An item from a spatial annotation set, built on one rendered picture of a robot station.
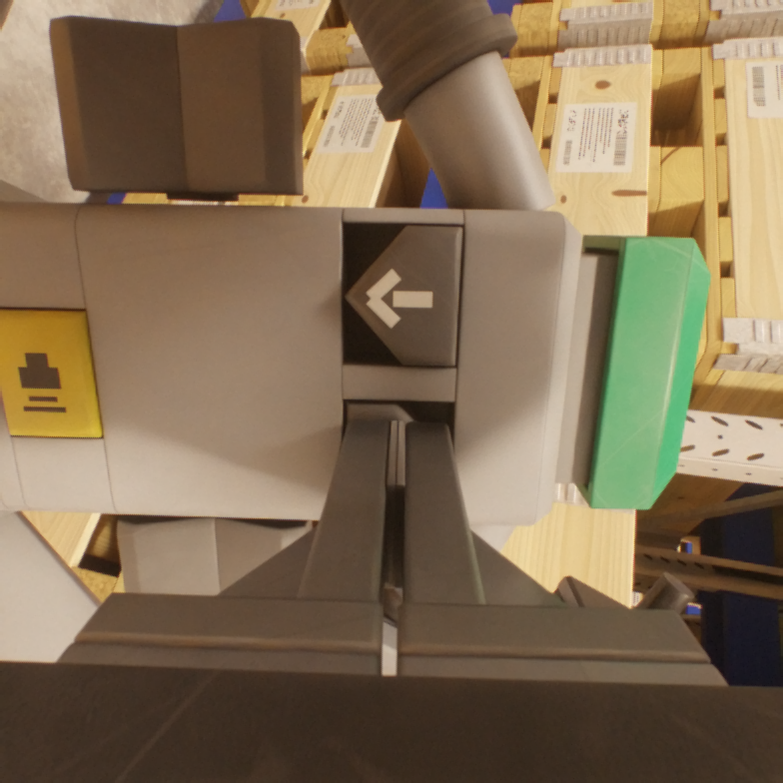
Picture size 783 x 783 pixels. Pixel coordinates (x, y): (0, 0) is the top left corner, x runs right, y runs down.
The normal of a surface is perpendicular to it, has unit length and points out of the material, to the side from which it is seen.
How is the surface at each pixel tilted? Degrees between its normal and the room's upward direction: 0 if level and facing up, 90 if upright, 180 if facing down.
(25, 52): 0
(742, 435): 90
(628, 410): 74
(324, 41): 90
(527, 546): 90
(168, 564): 57
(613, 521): 90
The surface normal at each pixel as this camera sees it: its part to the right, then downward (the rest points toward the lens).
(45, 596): 0.34, 0.05
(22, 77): 0.95, 0.11
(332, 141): -0.21, -0.46
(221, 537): -0.32, 0.26
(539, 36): -0.22, 0.88
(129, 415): -0.03, 0.29
